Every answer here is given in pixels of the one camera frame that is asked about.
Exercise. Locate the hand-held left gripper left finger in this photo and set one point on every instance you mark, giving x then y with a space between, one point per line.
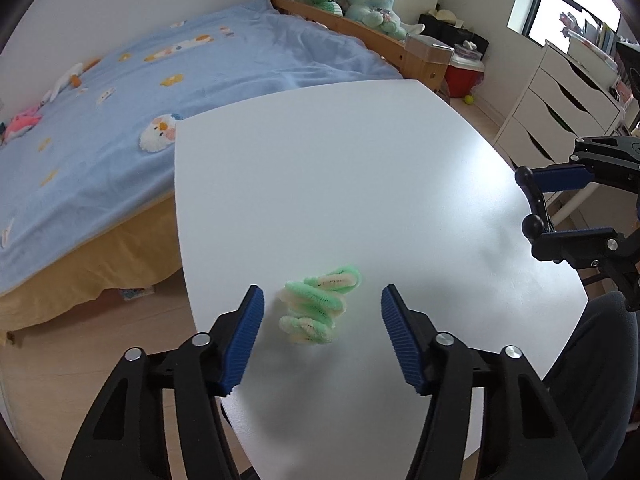
245 340

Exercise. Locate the window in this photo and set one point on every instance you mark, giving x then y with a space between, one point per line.
565 0

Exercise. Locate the pink plush toy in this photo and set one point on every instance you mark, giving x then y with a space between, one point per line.
22 125

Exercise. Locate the red cooler box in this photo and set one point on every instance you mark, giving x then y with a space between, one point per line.
462 75

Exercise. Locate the colourful book under bed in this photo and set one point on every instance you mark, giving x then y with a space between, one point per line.
137 293

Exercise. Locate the row of books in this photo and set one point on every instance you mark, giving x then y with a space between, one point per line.
595 37

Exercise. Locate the clear plastic box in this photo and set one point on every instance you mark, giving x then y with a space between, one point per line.
427 49

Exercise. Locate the white metal tube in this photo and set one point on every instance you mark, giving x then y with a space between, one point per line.
575 202

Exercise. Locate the beige bed skirt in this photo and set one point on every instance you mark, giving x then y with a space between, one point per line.
100 280

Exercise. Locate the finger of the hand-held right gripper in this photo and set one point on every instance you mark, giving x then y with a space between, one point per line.
560 179
575 245

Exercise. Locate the mint unicorn plush toy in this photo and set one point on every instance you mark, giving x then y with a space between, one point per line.
372 7

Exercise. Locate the bed with blue blanket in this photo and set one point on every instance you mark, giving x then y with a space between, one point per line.
150 90

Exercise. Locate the white drawer cabinet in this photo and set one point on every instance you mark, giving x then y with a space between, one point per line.
555 110

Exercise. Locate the person's dark trouser leg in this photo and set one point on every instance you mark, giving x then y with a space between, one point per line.
595 390

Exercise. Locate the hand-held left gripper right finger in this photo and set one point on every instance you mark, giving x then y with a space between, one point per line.
400 340

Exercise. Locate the white goose plush toy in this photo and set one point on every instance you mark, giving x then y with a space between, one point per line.
65 80

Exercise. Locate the green fuzzy kiwi ornament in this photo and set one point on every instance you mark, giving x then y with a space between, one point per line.
320 305

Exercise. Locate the wooden bed frame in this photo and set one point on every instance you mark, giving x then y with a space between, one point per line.
395 50

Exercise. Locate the black bag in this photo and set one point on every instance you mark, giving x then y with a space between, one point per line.
450 30

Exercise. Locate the black ball-ended plastic bracket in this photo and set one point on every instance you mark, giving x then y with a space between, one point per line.
539 205

